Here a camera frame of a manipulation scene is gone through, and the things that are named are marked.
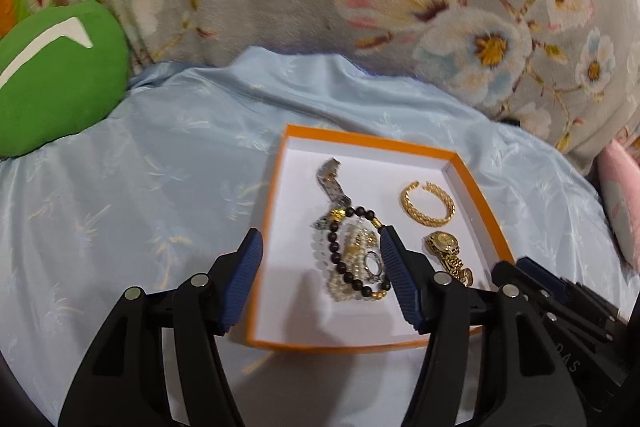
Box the black gold bead bracelet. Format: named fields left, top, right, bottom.
left=326, top=206, right=394, bottom=301

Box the silver watch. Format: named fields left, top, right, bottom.
left=314, top=158, right=352, bottom=230

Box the green plush cushion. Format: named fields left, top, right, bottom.
left=1, top=0, right=129, bottom=158

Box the gold wristwatch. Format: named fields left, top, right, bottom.
left=424, top=231, right=474, bottom=287

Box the gold chain cuff bracelet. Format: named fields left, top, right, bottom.
left=399, top=180, right=457, bottom=229

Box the pink pillow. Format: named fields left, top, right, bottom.
left=597, top=141, right=639, bottom=272

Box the orange jewelry box tray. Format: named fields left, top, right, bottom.
left=246, top=124, right=513, bottom=355

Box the pearl gold bracelet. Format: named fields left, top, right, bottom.
left=310, top=222, right=386, bottom=303

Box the light blue satin cloth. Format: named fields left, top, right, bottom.
left=1, top=48, right=639, bottom=421

